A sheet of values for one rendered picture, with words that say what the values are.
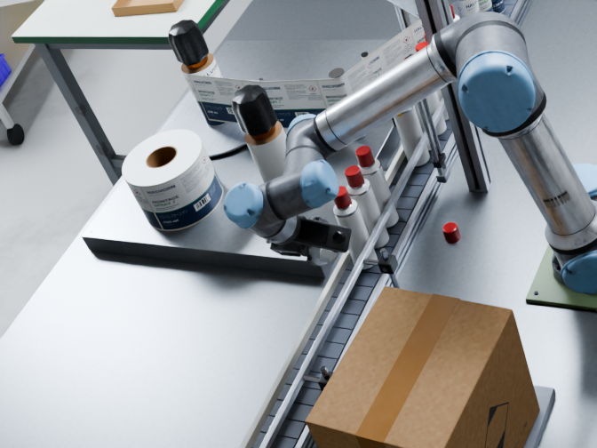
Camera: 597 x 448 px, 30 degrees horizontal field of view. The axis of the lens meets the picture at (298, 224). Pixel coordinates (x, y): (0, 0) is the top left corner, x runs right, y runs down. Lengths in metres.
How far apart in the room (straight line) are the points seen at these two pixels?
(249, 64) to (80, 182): 1.65
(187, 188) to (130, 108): 2.33
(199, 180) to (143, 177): 0.13
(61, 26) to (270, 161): 1.58
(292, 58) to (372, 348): 1.36
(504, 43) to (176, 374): 1.03
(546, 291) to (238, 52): 1.30
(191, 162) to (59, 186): 2.12
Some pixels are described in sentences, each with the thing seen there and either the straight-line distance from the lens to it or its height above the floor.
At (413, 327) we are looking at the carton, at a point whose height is 1.12.
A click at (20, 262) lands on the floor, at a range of 4.37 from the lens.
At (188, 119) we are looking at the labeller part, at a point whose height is 0.89.
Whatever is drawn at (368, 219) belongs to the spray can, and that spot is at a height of 0.97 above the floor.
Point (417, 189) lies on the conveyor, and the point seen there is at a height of 0.88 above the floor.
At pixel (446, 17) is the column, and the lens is 2.25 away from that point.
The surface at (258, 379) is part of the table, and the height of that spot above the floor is 0.83.
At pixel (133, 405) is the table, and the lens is 2.38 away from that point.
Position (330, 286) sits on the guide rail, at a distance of 2.28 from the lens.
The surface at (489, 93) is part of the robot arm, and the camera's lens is 1.75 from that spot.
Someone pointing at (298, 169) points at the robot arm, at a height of 1.31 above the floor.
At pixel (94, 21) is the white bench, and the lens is 3.84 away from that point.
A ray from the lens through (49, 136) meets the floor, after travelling 4.98.
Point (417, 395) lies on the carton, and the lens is 1.77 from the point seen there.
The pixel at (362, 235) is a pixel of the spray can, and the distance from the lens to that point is 2.27.
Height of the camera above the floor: 2.46
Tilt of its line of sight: 39 degrees down
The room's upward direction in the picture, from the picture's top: 23 degrees counter-clockwise
